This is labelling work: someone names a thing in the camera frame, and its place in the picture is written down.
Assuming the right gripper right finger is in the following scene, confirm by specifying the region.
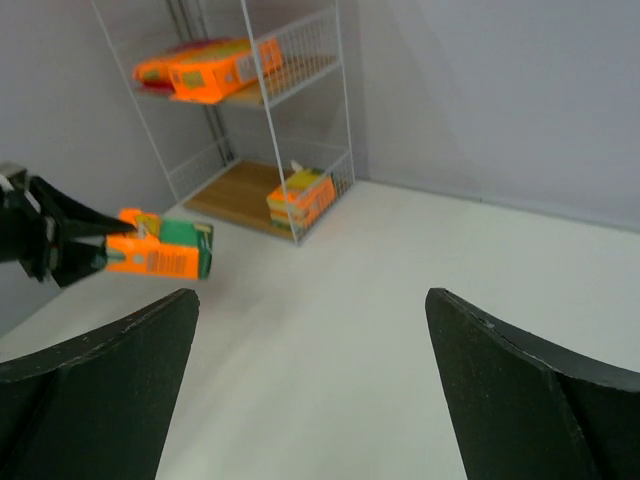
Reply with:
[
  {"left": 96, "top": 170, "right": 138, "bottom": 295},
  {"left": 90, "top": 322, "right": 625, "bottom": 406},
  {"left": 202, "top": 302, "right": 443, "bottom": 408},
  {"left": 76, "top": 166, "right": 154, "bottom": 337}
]
[{"left": 425, "top": 288, "right": 639, "bottom": 479}]

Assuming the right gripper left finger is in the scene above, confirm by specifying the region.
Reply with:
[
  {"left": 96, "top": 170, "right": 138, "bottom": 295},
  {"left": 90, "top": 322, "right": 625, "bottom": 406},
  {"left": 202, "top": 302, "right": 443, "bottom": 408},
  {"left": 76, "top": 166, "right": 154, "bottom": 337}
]
[{"left": 1, "top": 289, "right": 200, "bottom": 479}]

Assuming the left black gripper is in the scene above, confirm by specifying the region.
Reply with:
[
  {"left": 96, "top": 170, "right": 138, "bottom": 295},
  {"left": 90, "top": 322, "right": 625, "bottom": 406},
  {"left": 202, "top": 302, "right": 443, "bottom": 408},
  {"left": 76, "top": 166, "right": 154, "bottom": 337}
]
[{"left": 1, "top": 162, "right": 136, "bottom": 288}]

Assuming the slim orange sponge box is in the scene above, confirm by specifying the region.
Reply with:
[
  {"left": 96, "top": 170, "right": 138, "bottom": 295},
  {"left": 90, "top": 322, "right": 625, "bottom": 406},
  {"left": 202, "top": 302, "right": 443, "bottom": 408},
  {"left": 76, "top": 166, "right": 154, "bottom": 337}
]
[{"left": 105, "top": 208, "right": 214, "bottom": 280}]

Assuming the yellow smiley sponge orange box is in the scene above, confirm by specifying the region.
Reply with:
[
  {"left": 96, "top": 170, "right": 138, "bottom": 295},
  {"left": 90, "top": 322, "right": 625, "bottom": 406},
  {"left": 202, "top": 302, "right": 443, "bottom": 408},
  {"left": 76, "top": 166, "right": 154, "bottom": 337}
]
[{"left": 168, "top": 37, "right": 284, "bottom": 104}]

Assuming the orange box with barcode label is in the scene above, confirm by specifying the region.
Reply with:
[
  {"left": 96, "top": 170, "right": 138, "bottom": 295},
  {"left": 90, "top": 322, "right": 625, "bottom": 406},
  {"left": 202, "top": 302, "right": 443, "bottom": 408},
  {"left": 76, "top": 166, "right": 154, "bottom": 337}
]
[{"left": 266, "top": 161, "right": 337, "bottom": 234}]

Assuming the pink sponge orange box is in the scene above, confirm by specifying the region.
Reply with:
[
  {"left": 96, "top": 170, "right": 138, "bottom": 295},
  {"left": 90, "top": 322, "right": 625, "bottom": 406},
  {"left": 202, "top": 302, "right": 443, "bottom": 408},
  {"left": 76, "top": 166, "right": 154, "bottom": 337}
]
[{"left": 132, "top": 37, "right": 231, "bottom": 96}]

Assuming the white wire wooden shelf unit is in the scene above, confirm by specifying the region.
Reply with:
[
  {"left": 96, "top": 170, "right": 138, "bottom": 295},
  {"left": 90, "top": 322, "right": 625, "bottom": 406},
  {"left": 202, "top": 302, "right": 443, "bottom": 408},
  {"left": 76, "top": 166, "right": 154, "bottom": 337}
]
[{"left": 93, "top": 1, "right": 355, "bottom": 244}]

